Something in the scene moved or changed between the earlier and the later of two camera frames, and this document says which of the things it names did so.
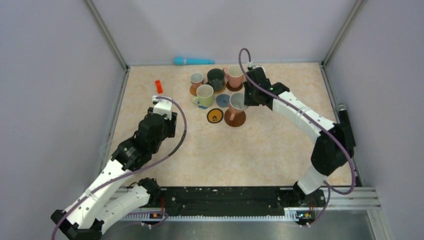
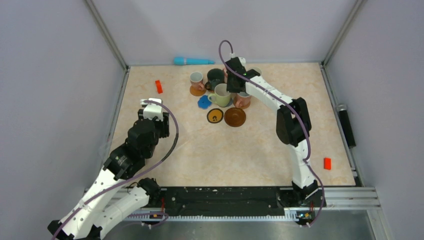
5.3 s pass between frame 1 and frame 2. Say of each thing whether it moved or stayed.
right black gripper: moved
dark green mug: stayed
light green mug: moved
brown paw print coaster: stayed
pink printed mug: stayed
